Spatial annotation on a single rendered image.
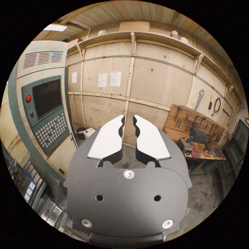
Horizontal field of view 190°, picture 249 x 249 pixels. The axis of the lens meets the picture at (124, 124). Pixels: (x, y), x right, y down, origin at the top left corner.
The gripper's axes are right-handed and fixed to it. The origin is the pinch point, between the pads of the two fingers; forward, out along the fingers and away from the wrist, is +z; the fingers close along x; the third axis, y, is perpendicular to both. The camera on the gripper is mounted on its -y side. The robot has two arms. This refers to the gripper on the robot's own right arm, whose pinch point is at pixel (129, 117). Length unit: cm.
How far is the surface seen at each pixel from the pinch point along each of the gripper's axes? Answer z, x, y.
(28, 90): 16, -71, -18
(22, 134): -6.8, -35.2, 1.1
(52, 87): 42, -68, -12
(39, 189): -34, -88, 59
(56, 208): -45, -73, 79
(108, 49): 159, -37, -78
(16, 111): -5.7, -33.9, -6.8
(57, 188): -16, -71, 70
